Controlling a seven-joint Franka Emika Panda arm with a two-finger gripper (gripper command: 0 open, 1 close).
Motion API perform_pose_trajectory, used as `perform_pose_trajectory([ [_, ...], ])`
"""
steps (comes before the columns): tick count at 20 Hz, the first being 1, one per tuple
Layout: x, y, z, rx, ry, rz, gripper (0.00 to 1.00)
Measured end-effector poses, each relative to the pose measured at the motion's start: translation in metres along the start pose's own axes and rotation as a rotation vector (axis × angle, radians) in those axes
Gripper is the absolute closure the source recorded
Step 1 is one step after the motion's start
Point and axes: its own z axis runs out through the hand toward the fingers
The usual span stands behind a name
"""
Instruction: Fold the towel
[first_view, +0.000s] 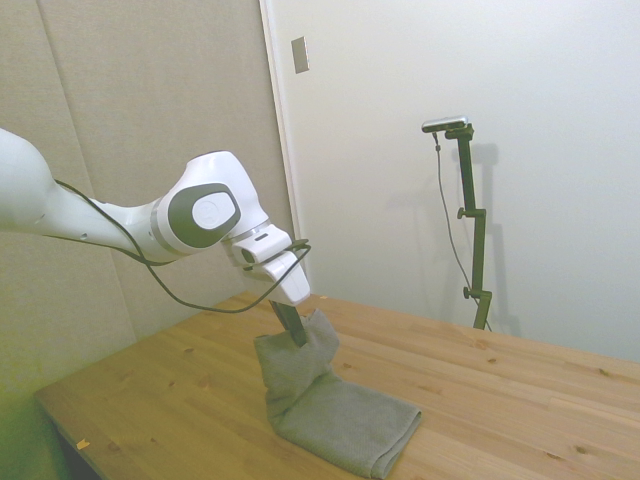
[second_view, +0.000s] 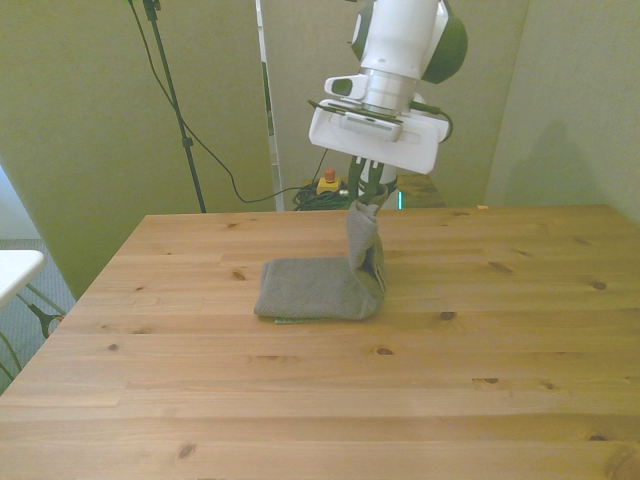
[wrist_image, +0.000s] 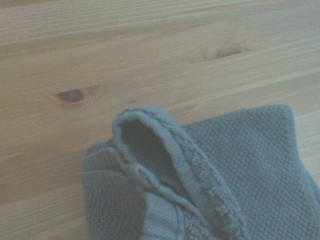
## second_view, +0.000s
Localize yellow emergency stop button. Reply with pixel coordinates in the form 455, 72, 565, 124
316, 168, 343, 197

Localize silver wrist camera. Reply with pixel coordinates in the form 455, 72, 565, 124
340, 111, 406, 144

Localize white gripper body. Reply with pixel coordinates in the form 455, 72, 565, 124
307, 98, 450, 177

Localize white vertical panel strip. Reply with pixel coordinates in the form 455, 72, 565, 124
254, 0, 287, 212

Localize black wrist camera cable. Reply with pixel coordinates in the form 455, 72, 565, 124
409, 101, 455, 147

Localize coiled black cables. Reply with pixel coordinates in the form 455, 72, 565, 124
291, 183, 357, 212

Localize grey towel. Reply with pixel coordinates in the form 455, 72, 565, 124
253, 199, 389, 326

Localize black tripod stand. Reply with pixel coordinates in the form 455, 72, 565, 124
127, 0, 208, 214

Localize black tripod cable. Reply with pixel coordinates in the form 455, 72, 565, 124
130, 0, 321, 204

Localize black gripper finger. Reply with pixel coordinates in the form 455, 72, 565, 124
348, 155, 366, 204
364, 159, 383, 206

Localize small white side table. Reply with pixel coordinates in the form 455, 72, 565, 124
0, 249, 48, 309

